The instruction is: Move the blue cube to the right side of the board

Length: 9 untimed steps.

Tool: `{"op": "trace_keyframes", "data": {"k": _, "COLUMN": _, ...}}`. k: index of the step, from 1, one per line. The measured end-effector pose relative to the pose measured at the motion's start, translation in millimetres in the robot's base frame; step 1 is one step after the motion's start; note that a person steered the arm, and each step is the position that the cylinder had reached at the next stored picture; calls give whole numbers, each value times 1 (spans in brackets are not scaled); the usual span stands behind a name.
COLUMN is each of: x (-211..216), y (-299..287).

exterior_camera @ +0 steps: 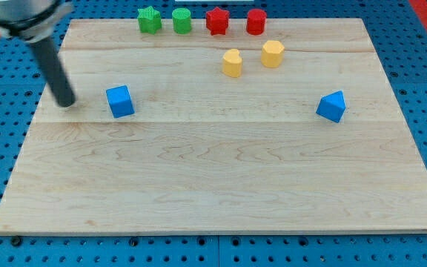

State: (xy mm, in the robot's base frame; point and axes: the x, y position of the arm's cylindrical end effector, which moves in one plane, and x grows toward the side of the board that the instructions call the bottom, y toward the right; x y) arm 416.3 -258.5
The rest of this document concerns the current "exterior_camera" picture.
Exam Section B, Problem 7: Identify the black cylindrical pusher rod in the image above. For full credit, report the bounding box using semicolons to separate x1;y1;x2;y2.
30;37;76;108

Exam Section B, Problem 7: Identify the blue cube block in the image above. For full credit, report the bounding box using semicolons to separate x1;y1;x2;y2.
106;85;135;118

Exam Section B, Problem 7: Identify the light wooden board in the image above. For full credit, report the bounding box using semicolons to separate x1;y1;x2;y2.
0;19;427;237

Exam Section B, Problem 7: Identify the green star block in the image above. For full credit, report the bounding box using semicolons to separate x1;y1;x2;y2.
137;6;162;34

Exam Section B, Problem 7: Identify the green cylinder block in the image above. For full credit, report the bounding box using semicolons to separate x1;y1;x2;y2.
172;7;192;34

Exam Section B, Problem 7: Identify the red star block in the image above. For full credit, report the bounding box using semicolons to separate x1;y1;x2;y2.
205;7;230;36

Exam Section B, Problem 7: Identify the yellow heart block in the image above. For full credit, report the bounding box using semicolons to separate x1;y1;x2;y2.
222;49;242;78

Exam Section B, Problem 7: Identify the red cylinder block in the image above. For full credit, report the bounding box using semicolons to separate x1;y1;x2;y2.
246;8;267;35

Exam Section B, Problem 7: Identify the yellow hexagon block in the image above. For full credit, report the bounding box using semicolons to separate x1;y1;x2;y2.
261;40;285;68

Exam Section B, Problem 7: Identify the blue pentagon prism block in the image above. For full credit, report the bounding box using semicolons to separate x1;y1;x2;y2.
316;90;346;123

